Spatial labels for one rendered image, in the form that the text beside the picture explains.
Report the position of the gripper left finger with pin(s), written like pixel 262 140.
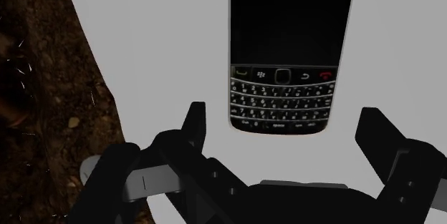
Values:
pixel 181 167

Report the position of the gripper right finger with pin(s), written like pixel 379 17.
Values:
pixel 405 160

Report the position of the black keypad phone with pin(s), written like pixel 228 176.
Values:
pixel 284 59

